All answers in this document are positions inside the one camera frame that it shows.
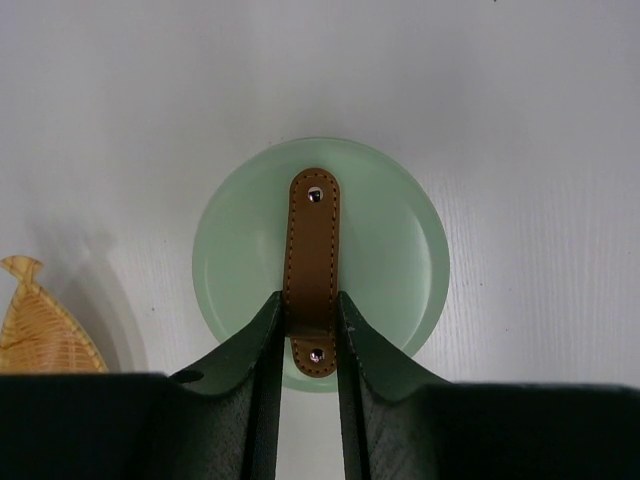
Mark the orange woven boat basket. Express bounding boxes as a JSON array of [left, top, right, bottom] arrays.
[[1, 255, 108, 375]]

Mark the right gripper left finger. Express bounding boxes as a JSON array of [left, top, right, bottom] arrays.
[[1, 293, 284, 479]]

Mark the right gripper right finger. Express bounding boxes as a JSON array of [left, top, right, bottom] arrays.
[[336, 293, 639, 479]]

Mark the green lid with leather strap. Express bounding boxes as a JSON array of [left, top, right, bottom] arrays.
[[192, 138, 450, 393]]

